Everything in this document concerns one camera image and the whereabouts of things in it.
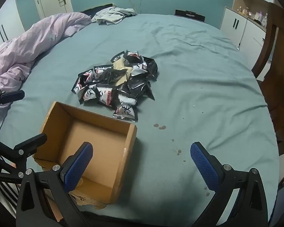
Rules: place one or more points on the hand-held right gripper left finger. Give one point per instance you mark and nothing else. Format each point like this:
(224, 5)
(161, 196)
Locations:
(78, 167)

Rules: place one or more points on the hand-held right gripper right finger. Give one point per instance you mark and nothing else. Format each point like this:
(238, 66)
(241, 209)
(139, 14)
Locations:
(203, 165)

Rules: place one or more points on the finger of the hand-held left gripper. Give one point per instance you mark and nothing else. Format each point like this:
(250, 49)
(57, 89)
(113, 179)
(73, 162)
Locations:
(30, 144)
(13, 95)

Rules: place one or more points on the brown cardboard box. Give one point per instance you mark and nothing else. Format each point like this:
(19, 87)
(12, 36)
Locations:
(97, 137)

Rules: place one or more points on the pile of snack packets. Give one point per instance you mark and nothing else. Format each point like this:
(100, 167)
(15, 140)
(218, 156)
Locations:
(104, 92)

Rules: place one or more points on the beige sachet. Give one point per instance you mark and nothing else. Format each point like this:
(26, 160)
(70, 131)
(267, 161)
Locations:
(119, 64)
(123, 76)

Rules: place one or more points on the pink duvet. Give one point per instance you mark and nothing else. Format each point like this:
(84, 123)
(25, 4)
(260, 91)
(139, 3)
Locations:
(26, 49)

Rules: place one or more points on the white wardrobe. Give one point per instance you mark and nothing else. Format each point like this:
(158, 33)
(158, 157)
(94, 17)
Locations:
(4, 21)

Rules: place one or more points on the bed with teal sheet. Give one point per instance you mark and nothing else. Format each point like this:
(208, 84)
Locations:
(191, 75)

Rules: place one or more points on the dark blue pillow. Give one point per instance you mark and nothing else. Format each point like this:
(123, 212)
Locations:
(90, 11)

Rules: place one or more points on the brown wooden chair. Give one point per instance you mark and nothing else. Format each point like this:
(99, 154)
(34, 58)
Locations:
(277, 75)

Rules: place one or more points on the crumpled grey cloth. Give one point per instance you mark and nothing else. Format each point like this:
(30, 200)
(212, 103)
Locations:
(113, 15)

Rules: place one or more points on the white low cabinet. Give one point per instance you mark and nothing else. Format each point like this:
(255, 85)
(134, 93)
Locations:
(232, 21)

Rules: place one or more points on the black bag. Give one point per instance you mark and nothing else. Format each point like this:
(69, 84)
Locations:
(189, 14)

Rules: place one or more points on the cluster of small bottles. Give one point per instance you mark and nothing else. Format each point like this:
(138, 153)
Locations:
(260, 16)

